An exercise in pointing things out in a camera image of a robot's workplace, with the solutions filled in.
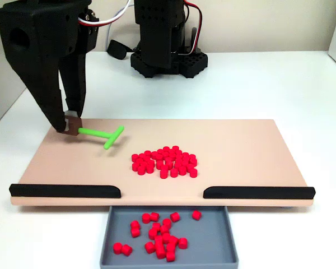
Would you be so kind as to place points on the green T-shaped pusher tool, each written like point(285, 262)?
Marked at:
point(95, 133)

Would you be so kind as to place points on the beige flat work board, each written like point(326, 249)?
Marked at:
point(240, 154)

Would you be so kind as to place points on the black edge rail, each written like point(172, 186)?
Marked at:
point(257, 192)
point(64, 191)

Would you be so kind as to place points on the grey shallow tray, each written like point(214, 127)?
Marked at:
point(212, 243)

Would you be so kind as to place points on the black table clamp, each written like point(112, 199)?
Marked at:
point(117, 50)

